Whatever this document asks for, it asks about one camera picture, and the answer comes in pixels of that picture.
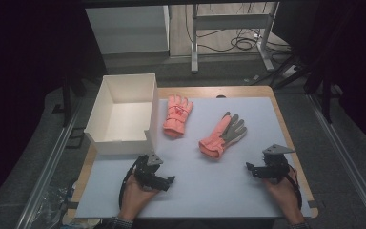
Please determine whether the pink glove with grey palm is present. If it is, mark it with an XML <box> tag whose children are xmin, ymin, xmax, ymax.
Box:
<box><xmin>198</xmin><ymin>111</ymin><xmax>248</xmax><ymax>159</ymax></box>

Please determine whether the white cabinet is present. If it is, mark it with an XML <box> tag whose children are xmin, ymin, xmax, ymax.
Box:
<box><xmin>85</xmin><ymin>4</ymin><xmax>172</xmax><ymax>55</ymax></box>

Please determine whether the person's right hand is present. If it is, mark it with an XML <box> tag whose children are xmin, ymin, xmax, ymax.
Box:
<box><xmin>263</xmin><ymin>176</ymin><xmax>304</xmax><ymax>225</ymax></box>

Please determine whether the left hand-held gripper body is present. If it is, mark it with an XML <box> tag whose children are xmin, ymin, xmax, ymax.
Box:
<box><xmin>134</xmin><ymin>153</ymin><xmax>164</xmax><ymax>191</ymax></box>

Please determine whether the grey metal desk frame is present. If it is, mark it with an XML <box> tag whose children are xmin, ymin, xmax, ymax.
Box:
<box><xmin>190</xmin><ymin>2</ymin><xmax>281</xmax><ymax>74</ymax></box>

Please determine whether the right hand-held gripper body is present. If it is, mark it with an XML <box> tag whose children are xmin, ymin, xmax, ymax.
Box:
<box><xmin>260</xmin><ymin>143</ymin><xmax>295</xmax><ymax>185</ymax></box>

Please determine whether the pink glove with red strap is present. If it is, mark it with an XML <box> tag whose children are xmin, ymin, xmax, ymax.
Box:
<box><xmin>162</xmin><ymin>94</ymin><xmax>194</xmax><ymax>138</ymax></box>

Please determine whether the tangle of black floor cables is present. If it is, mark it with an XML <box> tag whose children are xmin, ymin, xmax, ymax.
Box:
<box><xmin>184</xmin><ymin>3</ymin><xmax>293</xmax><ymax>54</ymax></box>

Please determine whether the white box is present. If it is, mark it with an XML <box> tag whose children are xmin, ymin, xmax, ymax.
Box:
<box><xmin>84</xmin><ymin>73</ymin><xmax>160</xmax><ymax>156</ymax></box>

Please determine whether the aluminium floor rail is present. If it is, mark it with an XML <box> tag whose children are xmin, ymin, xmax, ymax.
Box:
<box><xmin>307</xmin><ymin>94</ymin><xmax>366</xmax><ymax>229</ymax></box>
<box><xmin>14</xmin><ymin>94</ymin><xmax>84</xmax><ymax>229</ymax></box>

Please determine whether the person's left hand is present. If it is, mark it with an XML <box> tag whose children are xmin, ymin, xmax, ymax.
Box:
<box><xmin>118</xmin><ymin>176</ymin><xmax>159</xmax><ymax>221</ymax></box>

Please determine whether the pale blue table mat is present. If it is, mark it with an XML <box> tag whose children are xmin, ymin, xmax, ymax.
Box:
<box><xmin>75</xmin><ymin>96</ymin><xmax>313</xmax><ymax>219</ymax></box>

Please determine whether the black stand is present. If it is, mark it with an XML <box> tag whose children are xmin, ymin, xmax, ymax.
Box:
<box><xmin>60</xmin><ymin>72</ymin><xmax>88</xmax><ymax>129</ymax></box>
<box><xmin>304</xmin><ymin>56</ymin><xmax>336</xmax><ymax>125</ymax></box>

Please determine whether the white power strip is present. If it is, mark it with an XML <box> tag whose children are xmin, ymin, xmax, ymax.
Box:
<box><xmin>281</xmin><ymin>64</ymin><xmax>299</xmax><ymax>79</ymax></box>

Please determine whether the clear plastic bag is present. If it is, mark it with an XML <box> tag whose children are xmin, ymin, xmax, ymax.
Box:
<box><xmin>38</xmin><ymin>185</ymin><xmax>78</xmax><ymax>229</ymax></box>

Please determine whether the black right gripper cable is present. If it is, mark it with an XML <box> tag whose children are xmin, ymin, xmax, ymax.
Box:
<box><xmin>285</xmin><ymin>164</ymin><xmax>303</xmax><ymax>211</ymax></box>

